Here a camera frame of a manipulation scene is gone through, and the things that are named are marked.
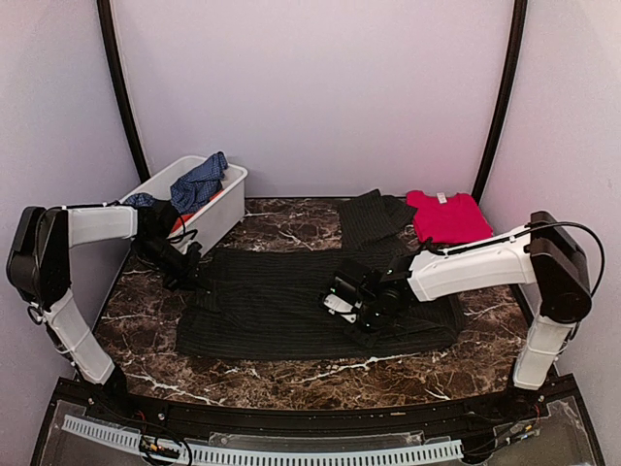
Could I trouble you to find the black striped garment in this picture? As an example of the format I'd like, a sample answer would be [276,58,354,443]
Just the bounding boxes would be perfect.
[176,190,465,361]

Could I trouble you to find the black frame post right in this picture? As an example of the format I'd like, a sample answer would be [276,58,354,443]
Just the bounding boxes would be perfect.
[471,0,528,204]

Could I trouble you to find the black front rail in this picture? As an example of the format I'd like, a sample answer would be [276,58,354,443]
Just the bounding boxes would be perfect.
[52,376,578,438]

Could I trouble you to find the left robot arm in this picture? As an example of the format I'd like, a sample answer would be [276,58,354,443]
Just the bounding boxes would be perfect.
[6,202,202,423]

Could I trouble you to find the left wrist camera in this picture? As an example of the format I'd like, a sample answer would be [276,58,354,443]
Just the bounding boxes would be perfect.
[136,200,198,251]

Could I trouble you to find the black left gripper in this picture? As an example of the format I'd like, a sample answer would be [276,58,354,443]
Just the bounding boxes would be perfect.
[133,235,212,292]

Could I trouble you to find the red t-shirt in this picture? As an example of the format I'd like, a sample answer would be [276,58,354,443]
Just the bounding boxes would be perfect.
[407,190,493,245]

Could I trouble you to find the black frame post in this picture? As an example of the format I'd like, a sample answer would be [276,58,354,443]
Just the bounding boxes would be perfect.
[471,0,528,204]
[96,0,150,183]

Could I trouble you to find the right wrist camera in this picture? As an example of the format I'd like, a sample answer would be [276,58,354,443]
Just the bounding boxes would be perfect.
[319,259,381,324]

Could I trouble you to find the blue checkered garment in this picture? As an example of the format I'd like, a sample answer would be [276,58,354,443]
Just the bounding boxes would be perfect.
[121,151,229,215]

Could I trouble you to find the white slotted cable duct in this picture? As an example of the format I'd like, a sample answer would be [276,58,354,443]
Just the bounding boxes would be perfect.
[62,415,464,465]

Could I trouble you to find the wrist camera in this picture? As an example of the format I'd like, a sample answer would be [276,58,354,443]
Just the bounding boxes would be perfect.
[136,200,198,251]
[319,259,381,324]

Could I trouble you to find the white plastic laundry bin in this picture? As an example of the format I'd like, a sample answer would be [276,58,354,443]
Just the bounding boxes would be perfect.
[115,154,249,256]

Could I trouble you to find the black frame post left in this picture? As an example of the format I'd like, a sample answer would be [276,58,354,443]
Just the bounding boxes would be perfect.
[96,0,150,183]

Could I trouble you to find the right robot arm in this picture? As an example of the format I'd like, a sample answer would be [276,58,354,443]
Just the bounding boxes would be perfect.
[323,211,600,421]

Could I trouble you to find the orange red garment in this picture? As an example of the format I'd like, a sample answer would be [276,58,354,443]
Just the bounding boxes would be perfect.
[182,189,224,216]

